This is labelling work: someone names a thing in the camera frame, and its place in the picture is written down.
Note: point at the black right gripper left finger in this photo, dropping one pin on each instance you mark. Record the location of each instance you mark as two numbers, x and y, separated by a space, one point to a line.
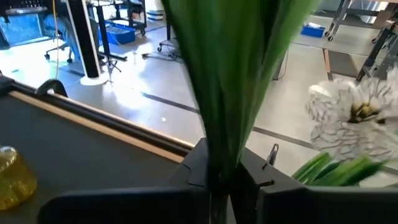
130 205

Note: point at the office chair with casters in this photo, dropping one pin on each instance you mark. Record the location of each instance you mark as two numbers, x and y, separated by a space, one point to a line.
59 48

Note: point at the grey table leg with casters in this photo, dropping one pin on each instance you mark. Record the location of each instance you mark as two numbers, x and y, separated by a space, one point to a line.
337 18

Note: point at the black table edge rail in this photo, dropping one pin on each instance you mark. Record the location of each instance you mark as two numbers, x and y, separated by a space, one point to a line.
93 114

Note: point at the white flower bunch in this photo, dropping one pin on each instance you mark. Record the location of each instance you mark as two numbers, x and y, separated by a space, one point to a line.
236 77
335 102

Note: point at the black curved clamp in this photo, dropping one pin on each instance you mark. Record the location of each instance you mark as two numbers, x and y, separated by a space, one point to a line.
51 83

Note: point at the blue plastic bin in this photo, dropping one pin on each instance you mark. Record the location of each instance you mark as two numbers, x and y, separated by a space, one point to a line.
121 34

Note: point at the black caster base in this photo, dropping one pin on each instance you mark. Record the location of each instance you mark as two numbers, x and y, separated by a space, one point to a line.
169 43

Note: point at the blue partition panel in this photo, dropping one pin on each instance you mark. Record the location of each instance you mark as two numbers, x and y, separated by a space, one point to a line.
21 29

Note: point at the black metal table frame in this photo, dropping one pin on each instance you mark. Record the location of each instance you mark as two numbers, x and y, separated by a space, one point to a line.
376 49

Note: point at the black column white base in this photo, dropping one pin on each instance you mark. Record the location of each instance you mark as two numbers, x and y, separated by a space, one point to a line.
84 37

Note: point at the black rolling cart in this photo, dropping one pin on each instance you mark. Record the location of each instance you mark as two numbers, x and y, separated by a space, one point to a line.
136 18

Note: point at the blue plastic box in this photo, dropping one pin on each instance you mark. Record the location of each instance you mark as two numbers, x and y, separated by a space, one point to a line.
312 31

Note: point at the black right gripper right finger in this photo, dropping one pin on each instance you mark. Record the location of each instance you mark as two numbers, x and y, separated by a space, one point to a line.
311 205

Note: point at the yellow glass vase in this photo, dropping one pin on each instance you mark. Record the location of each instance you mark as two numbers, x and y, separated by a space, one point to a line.
15 183

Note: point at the black floor stand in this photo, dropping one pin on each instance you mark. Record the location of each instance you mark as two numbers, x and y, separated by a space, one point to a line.
104 34

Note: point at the person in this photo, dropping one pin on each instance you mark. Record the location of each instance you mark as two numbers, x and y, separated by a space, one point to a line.
62 31

